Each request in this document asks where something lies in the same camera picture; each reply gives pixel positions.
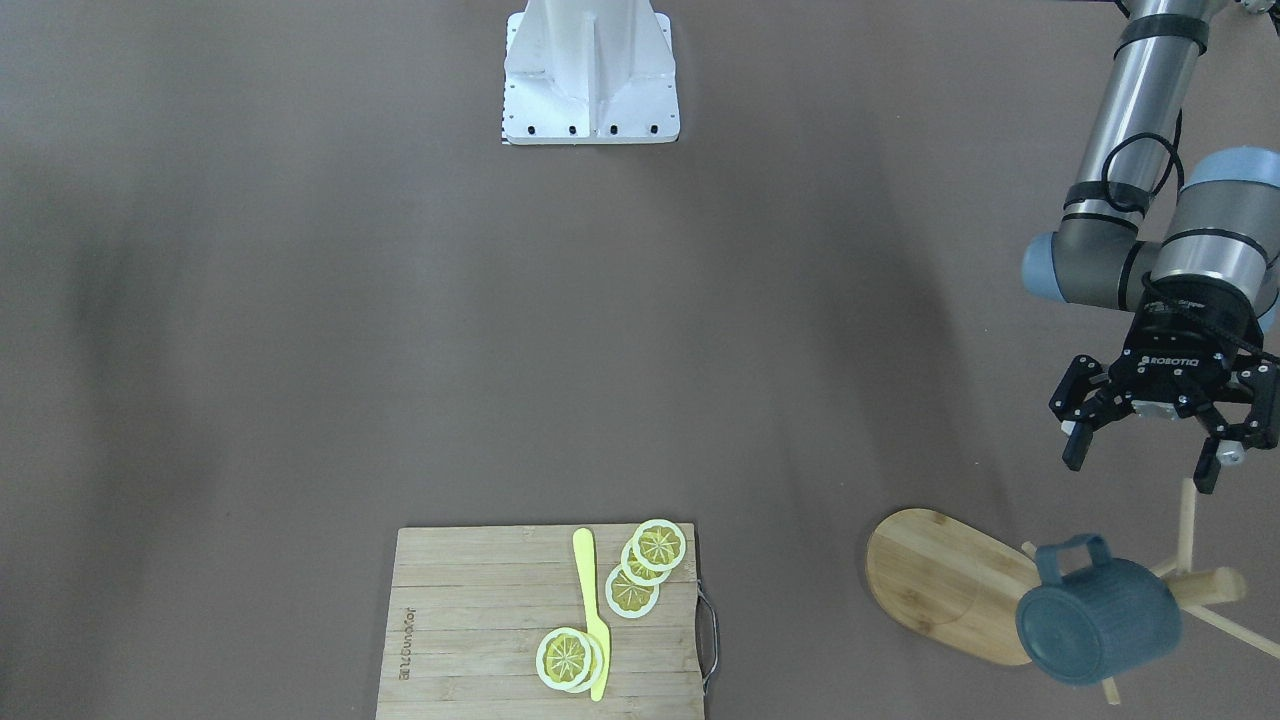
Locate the dark blue mug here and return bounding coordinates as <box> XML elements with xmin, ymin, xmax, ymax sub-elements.
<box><xmin>1014</xmin><ymin>533</ymin><xmax>1183</xmax><ymax>685</ymax></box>

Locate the wooden cup rack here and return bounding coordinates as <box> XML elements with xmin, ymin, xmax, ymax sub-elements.
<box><xmin>865</xmin><ymin>480</ymin><xmax>1277</xmax><ymax>705</ymax></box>

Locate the lemon slice group upper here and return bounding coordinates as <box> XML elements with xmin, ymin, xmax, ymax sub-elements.
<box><xmin>605</xmin><ymin>518</ymin><xmax>689</xmax><ymax>619</ymax></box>

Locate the yellow plastic knife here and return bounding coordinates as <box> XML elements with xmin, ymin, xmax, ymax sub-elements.
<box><xmin>572</xmin><ymin>527</ymin><xmax>612</xmax><ymax>702</ymax></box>

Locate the lemon slice lower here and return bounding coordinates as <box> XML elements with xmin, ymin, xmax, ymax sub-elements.
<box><xmin>535</xmin><ymin>626</ymin><xmax>605</xmax><ymax>694</ymax></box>

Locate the bamboo cutting board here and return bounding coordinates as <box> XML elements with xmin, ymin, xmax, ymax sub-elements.
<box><xmin>376</xmin><ymin>521</ymin><xmax>718</xmax><ymax>719</ymax></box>

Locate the white pedestal column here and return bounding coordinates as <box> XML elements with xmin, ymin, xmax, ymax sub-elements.
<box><xmin>500</xmin><ymin>1</ymin><xmax>682</xmax><ymax>146</ymax></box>

